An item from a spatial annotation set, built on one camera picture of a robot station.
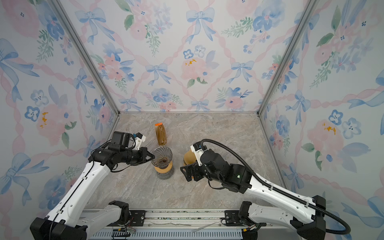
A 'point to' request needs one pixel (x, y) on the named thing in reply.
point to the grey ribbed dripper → (163, 156)
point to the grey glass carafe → (165, 176)
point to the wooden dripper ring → (164, 170)
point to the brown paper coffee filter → (189, 157)
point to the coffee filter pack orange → (161, 133)
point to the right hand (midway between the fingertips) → (187, 164)
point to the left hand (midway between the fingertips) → (154, 155)
